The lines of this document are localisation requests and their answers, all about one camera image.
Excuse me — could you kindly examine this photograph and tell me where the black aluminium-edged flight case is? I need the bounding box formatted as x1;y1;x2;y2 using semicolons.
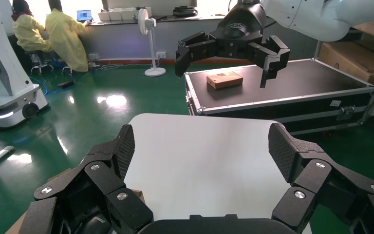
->
184;58;374;137

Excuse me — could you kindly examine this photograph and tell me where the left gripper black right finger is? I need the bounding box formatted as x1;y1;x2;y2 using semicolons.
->
267;122;374;234

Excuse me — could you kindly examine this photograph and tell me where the blue floor cable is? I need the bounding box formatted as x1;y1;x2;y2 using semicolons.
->
29;76;66;96

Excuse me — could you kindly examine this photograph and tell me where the open laptop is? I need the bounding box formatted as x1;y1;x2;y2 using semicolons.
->
76;9;93;23

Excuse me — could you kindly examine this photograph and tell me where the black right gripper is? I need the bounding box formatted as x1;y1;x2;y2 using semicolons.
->
175;1;291;89

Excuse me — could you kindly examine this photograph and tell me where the office chair base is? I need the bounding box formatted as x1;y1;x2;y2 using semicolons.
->
29;53;57;77
61;63;75;77

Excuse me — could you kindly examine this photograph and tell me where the white wheeled mobile robot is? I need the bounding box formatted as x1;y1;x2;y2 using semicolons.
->
0;0;50;130

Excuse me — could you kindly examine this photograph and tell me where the person in yellow coat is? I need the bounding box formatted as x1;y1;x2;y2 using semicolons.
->
45;0;91;73
11;0;54;54

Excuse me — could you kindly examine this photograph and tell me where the black power adapter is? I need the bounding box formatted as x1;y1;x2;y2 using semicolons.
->
57;80;75;90

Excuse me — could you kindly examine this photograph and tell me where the black coiled cable bundle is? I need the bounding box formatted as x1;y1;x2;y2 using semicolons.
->
173;5;199;18

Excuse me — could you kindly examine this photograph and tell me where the small closed cardboard box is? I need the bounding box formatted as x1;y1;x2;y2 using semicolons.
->
206;71;244;90

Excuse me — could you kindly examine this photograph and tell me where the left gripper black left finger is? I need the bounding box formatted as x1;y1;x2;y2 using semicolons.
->
19;124;154;234

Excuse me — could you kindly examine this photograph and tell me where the white standing fan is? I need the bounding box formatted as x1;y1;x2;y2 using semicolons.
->
137;8;167;78

